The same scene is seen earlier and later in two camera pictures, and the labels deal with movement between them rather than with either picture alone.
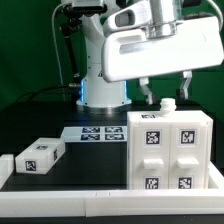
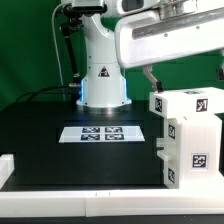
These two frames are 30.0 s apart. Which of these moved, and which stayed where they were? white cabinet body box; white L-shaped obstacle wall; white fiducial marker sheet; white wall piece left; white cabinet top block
Moved: white cabinet body box; white cabinet top block
Stayed: white fiducial marker sheet; white wall piece left; white L-shaped obstacle wall
